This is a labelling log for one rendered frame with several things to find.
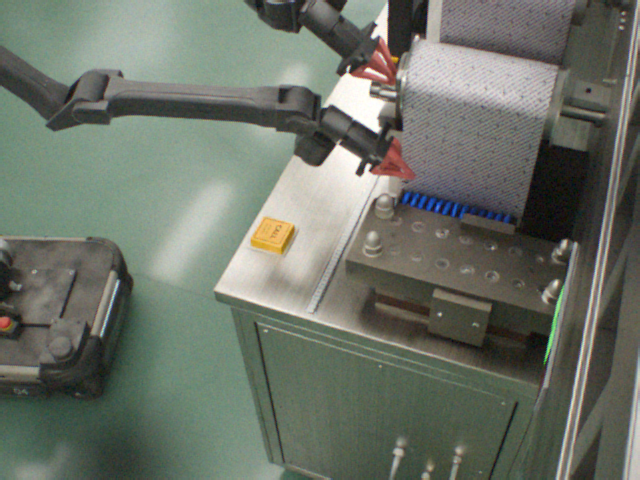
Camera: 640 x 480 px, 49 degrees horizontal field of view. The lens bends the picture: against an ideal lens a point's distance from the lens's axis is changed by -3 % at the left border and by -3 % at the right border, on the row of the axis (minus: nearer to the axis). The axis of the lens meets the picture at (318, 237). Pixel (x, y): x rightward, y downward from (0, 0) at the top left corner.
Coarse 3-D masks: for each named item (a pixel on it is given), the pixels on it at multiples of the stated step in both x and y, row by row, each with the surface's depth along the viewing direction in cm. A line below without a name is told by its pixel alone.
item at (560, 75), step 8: (560, 72) 114; (560, 80) 112; (400, 88) 120; (560, 88) 112; (552, 96) 112; (560, 96) 112; (552, 104) 112; (552, 112) 112; (552, 120) 113; (544, 128) 115; (544, 136) 117
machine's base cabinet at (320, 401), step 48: (240, 336) 149; (288, 336) 142; (288, 384) 158; (336, 384) 149; (384, 384) 142; (432, 384) 135; (480, 384) 128; (288, 432) 178; (336, 432) 167; (384, 432) 158; (432, 432) 149; (480, 432) 142; (528, 432) 134
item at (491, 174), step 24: (408, 120) 123; (408, 144) 127; (432, 144) 125; (456, 144) 123; (480, 144) 121; (504, 144) 119; (432, 168) 130; (456, 168) 127; (480, 168) 125; (504, 168) 123; (528, 168) 121; (432, 192) 134; (456, 192) 132; (480, 192) 129; (504, 192) 127; (504, 216) 131
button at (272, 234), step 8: (264, 216) 148; (264, 224) 146; (272, 224) 146; (280, 224) 146; (288, 224) 146; (256, 232) 145; (264, 232) 145; (272, 232) 145; (280, 232) 145; (288, 232) 145; (256, 240) 144; (264, 240) 144; (272, 240) 143; (280, 240) 143; (288, 240) 145; (264, 248) 144; (272, 248) 143; (280, 248) 142
